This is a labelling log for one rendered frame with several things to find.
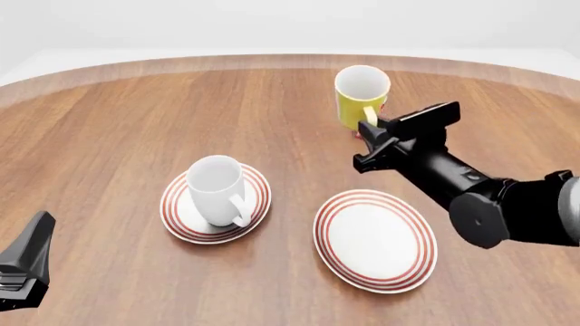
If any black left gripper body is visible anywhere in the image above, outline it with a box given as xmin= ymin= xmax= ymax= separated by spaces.
xmin=0 ymin=263 xmax=50 ymax=312

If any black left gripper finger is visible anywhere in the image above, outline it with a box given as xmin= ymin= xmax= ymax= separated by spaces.
xmin=0 ymin=209 xmax=57 ymax=283

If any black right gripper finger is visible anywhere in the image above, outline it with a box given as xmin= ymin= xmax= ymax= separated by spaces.
xmin=357 ymin=120 xmax=393 ymax=152

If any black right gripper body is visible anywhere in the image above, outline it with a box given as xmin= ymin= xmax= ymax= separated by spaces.
xmin=353 ymin=136 xmax=401 ymax=174

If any yellow and white mug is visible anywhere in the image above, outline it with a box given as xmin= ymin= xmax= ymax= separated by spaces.
xmin=333 ymin=64 xmax=392 ymax=132

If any white plate with red rings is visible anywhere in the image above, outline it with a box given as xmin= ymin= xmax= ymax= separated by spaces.
xmin=313 ymin=188 xmax=440 ymax=295
xmin=159 ymin=161 xmax=273 ymax=245

